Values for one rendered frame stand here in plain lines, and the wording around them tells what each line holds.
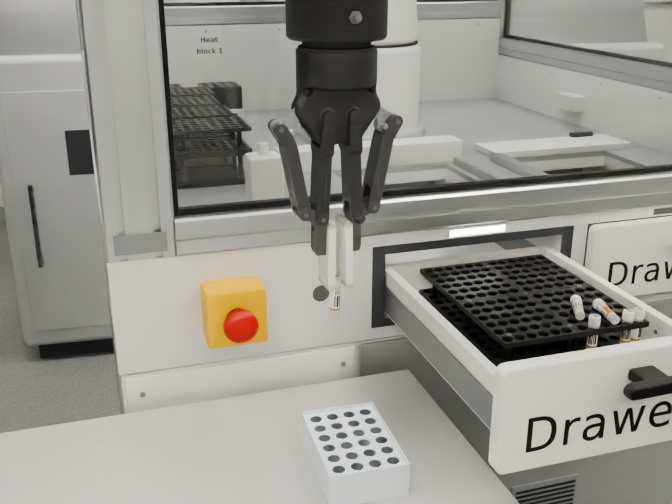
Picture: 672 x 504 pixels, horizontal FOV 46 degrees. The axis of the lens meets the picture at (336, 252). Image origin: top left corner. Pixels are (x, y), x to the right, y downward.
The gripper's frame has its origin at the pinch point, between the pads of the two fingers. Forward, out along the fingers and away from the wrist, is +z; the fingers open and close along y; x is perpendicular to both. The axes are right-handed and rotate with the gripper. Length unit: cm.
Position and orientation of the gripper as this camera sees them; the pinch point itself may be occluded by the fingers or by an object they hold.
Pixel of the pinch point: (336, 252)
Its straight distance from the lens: 79.6
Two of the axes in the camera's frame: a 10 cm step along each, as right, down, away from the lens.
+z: 0.0, 9.4, 3.5
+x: 3.4, 3.3, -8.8
